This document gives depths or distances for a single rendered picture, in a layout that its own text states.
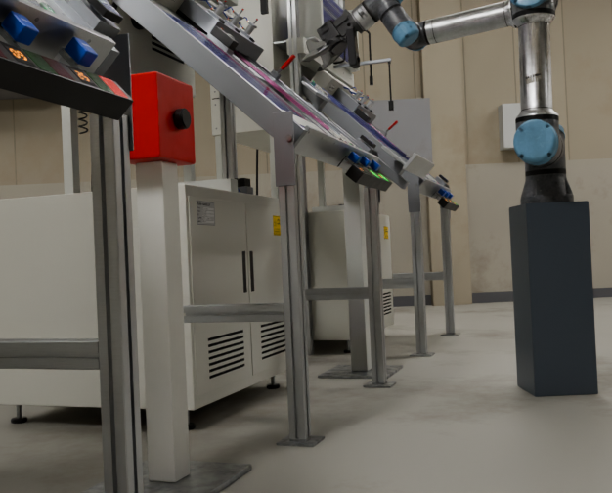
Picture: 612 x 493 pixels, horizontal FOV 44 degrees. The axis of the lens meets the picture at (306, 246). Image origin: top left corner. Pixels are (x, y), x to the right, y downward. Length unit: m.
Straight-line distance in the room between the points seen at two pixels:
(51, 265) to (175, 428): 0.77
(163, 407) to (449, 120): 4.82
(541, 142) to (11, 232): 1.46
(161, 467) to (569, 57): 5.48
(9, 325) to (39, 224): 0.29
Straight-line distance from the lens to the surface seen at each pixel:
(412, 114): 5.99
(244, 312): 1.78
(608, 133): 6.49
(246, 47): 2.49
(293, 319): 1.73
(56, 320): 2.10
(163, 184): 1.45
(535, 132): 2.15
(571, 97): 6.44
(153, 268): 1.46
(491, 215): 6.13
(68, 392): 2.10
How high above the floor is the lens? 0.43
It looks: 1 degrees up
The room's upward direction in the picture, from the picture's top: 3 degrees counter-clockwise
